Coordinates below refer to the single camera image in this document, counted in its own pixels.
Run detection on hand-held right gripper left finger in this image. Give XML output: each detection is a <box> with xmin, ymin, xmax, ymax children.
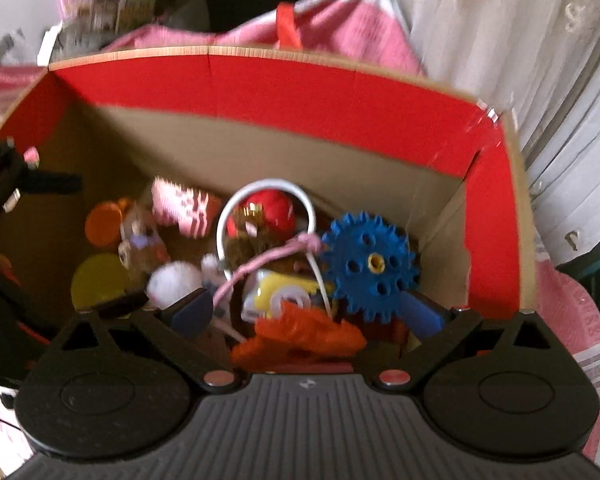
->
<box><xmin>50</xmin><ymin>287</ymin><xmax>242</xmax><ymax>394</ymax></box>

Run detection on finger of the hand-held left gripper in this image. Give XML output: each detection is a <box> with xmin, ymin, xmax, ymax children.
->
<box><xmin>0</xmin><ymin>141</ymin><xmax>84</xmax><ymax>217</ymax></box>

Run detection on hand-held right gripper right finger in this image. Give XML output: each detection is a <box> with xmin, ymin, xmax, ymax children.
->
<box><xmin>372</xmin><ymin>291</ymin><xmax>552</xmax><ymax>393</ymax></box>

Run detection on blue toy gear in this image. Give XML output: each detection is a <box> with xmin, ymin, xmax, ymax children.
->
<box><xmin>320</xmin><ymin>211</ymin><xmax>422</xmax><ymax>322</ymax></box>

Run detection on brown hat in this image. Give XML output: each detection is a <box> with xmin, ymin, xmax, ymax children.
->
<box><xmin>224</xmin><ymin>234</ymin><xmax>307</xmax><ymax>282</ymax></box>

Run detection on pink sunglasses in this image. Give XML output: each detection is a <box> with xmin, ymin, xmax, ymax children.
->
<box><xmin>211</xmin><ymin>232</ymin><xmax>342</xmax><ymax>333</ymax></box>

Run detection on orange toy water gun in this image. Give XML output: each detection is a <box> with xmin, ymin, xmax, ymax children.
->
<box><xmin>229</xmin><ymin>301</ymin><xmax>369</xmax><ymax>374</ymax></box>

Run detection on red cardboard box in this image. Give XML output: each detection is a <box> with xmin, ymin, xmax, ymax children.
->
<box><xmin>0</xmin><ymin>45</ymin><xmax>537</xmax><ymax>363</ymax></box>

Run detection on white fluffy toy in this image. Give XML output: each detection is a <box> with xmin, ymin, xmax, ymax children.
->
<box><xmin>146</xmin><ymin>254</ymin><xmax>217</xmax><ymax>307</ymax></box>

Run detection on orange plastic lid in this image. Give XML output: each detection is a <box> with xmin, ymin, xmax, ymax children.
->
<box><xmin>84</xmin><ymin>199</ymin><xmax>132</xmax><ymax>247</ymax></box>

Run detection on yellow and white toy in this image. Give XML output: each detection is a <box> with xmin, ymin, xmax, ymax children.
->
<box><xmin>241</xmin><ymin>269</ymin><xmax>332</xmax><ymax>322</ymax></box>

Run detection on brown toy figure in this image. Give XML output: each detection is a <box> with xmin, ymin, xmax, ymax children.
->
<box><xmin>116</xmin><ymin>204</ymin><xmax>170</xmax><ymax>272</ymax></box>

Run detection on white plastic hoop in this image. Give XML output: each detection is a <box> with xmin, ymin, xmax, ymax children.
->
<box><xmin>215</xmin><ymin>177</ymin><xmax>317</xmax><ymax>282</ymax></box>

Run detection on yellow plastic disc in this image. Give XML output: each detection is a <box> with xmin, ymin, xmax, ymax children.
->
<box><xmin>71</xmin><ymin>254</ymin><xmax>132</xmax><ymax>309</ymax></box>

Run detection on pink striped packet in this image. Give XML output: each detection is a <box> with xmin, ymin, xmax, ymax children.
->
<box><xmin>151</xmin><ymin>176</ymin><xmax>222</xmax><ymax>239</ymax></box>

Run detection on red round ornament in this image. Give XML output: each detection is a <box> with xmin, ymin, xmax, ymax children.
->
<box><xmin>226</xmin><ymin>189</ymin><xmax>297</xmax><ymax>242</ymax></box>

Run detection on pink striped blanket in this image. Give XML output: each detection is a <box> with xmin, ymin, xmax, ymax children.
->
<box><xmin>0</xmin><ymin>2</ymin><xmax>600</xmax><ymax>461</ymax></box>

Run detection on white curtain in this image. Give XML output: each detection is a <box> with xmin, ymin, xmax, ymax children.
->
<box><xmin>327</xmin><ymin>0</ymin><xmax>600</xmax><ymax>266</ymax></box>

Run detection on red fabric strap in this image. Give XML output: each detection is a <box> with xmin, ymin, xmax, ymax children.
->
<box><xmin>276</xmin><ymin>2</ymin><xmax>304</xmax><ymax>52</ymax></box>

